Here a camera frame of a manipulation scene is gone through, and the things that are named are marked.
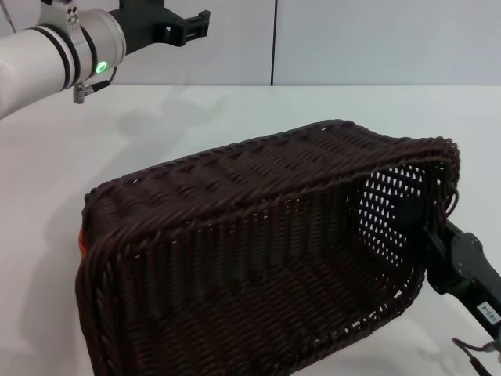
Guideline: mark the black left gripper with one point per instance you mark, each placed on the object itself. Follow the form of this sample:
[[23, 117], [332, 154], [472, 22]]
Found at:
[[137, 23]]

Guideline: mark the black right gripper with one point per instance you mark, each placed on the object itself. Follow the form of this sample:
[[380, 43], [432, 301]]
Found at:
[[469, 274]]

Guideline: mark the dark brown wicker basket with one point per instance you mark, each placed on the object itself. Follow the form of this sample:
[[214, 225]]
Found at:
[[235, 274]]

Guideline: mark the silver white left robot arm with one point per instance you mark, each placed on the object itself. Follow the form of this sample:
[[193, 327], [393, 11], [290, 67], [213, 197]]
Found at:
[[39, 58]]

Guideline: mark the orange wicker basket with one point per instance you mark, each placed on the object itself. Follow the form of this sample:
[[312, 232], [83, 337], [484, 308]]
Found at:
[[81, 244]]

